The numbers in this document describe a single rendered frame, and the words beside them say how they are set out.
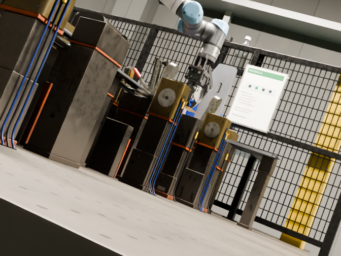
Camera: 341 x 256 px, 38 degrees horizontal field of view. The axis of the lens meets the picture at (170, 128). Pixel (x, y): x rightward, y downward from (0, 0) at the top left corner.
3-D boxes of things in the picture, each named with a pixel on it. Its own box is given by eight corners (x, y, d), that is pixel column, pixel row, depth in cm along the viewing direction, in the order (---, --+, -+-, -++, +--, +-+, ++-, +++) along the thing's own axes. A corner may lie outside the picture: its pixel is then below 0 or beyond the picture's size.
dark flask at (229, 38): (219, 65, 265) (231, 34, 267) (206, 62, 269) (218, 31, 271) (223, 70, 272) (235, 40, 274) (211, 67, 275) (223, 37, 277)
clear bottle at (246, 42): (239, 70, 260) (252, 35, 262) (228, 67, 263) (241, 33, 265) (242, 74, 266) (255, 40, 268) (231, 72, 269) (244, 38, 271)
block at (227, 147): (207, 214, 187) (234, 144, 190) (180, 203, 192) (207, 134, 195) (213, 216, 193) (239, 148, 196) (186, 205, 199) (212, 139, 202)
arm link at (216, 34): (210, 22, 203) (230, 29, 202) (200, 46, 202) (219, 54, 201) (210, 14, 195) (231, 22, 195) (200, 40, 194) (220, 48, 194)
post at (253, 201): (248, 229, 188) (275, 158, 191) (236, 224, 191) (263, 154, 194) (251, 230, 193) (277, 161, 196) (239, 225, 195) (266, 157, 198)
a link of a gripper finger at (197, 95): (185, 104, 192) (193, 83, 193) (191, 109, 197) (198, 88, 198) (192, 106, 190) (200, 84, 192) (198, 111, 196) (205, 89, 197)
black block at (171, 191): (173, 202, 165) (205, 120, 168) (148, 192, 170) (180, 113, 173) (179, 204, 170) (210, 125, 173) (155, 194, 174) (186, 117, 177)
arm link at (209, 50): (205, 49, 203) (224, 54, 199) (201, 59, 202) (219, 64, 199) (199, 41, 196) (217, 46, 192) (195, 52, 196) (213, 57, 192)
